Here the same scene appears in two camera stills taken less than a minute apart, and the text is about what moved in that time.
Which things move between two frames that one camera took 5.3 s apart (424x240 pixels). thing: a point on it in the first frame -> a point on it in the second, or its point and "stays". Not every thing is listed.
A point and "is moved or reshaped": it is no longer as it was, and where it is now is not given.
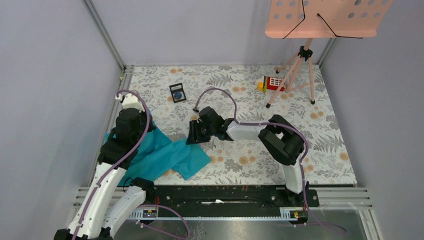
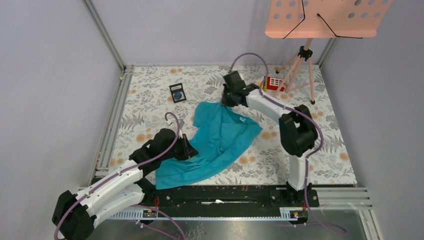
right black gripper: [194, 137] -> [224, 100]
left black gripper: [151, 126] -> [188, 150]
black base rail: [229, 196] stays
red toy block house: [266, 83] stays
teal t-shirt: [157, 154] is moved or reshaped
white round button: [177, 95] stays
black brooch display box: [177, 93] stays
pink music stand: [320, 19] stays
